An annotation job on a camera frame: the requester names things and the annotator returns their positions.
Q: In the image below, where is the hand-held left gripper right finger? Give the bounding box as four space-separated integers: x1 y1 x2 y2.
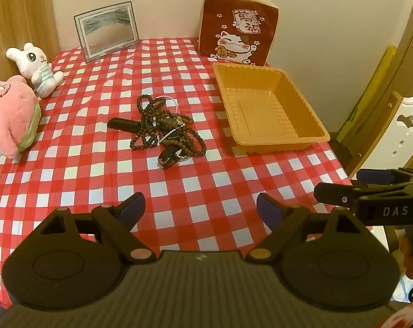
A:
245 193 364 263

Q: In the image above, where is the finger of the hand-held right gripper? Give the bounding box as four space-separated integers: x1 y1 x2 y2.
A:
314 182 412 209
356 167 413 185

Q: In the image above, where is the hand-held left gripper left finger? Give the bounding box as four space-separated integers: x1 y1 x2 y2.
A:
39 192 156 263

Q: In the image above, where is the brown bead bracelet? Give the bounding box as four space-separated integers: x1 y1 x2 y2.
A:
159 133 195 151

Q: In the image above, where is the black wrist watch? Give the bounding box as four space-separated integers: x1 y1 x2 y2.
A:
107 114 190 169

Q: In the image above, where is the white bead bracelet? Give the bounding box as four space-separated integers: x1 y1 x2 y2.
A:
153 95 188 142

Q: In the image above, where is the dark wooden bead necklace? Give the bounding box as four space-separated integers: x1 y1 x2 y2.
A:
130 94 207 158

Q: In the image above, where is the orange plastic tray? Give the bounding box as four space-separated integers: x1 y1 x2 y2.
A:
212 62 331 154

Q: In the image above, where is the person's right hand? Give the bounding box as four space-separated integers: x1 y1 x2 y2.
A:
396 227 413 281

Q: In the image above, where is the white wooden chair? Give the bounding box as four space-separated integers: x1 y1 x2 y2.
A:
345 90 413 185

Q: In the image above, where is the red white checkered tablecloth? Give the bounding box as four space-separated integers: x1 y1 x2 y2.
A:
0 37 352 306

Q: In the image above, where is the yellow leaning board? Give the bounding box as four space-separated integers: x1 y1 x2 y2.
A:
336 45 398 144

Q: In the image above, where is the pink plush toy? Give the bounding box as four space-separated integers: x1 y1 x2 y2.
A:
0 66 42 159

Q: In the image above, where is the white bunny plush toy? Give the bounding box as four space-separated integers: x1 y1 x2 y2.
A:
6 43 64 98

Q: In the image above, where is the brown lucky cat cushion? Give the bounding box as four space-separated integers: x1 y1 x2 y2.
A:
198 0 280 66

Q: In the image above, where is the wooden wardrobe panel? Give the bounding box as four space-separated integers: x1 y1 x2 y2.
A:
0 0 60 72

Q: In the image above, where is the clear sand picture frame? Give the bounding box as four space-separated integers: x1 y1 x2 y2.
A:
74 1 140 64

